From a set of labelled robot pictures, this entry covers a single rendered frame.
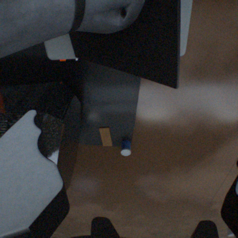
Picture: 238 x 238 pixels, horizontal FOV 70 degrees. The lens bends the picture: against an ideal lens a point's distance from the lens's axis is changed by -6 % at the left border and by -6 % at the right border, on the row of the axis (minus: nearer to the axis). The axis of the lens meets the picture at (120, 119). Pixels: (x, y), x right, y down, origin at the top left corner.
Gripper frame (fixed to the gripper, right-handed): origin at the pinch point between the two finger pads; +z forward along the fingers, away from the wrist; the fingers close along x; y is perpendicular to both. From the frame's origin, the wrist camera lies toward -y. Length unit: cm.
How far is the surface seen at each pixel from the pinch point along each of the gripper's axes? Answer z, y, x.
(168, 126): 138, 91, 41
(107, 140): 135, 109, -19
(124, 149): 125, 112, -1
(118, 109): 133, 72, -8
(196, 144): 142, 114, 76
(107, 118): 134, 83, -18
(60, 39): 39.8, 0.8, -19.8
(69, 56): 40.5, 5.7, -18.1
